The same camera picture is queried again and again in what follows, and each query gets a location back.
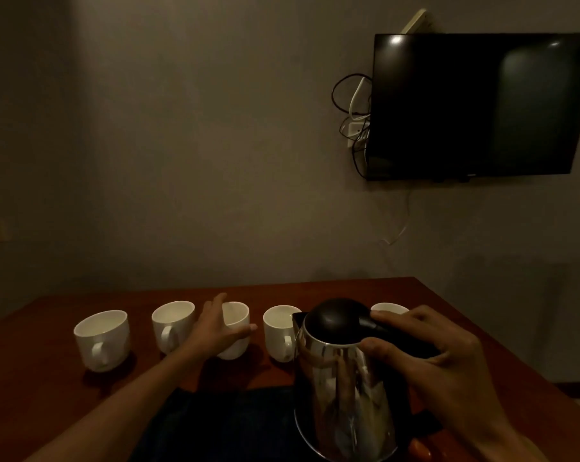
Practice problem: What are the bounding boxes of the person's right hand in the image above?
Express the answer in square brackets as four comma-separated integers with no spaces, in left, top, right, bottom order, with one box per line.
[357,305,497,436]

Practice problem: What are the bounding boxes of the person's left hand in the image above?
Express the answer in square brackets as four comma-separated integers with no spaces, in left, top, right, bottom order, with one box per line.
[186,292,258,365]

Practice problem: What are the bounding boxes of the steel electric kettle black lid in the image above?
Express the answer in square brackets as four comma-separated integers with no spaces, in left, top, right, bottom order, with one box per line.
[292,298,441,462]

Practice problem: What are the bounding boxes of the person's left forearm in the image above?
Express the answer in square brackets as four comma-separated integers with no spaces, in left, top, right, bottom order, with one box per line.
[24,342,209,462]

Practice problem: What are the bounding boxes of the person's right forearm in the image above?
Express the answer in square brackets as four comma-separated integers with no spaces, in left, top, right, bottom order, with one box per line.
[463,413,553,462]

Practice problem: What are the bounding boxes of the dark blue cloth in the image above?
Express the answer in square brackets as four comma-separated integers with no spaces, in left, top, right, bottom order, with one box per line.
[130,385,301,462]

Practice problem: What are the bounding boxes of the black flat screen television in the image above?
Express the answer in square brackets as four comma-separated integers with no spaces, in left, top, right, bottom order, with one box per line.
[365,33,580,182]

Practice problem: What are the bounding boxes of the thin white cable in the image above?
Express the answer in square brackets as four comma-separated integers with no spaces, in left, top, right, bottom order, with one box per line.
[379,187,412,247]

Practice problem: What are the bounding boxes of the white wall socket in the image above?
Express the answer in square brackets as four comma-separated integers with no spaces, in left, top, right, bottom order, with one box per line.
[345,120,369,149]

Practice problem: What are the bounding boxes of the thick white cable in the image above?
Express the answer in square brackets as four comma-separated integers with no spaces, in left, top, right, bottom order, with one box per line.
[349,77,371,122]

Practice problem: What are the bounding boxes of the black cable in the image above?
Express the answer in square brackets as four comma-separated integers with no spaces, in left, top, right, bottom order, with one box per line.
[331,73,373,181]

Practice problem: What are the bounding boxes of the white cable conduit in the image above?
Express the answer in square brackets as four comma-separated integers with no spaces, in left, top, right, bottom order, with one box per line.
[400,8,435,35]

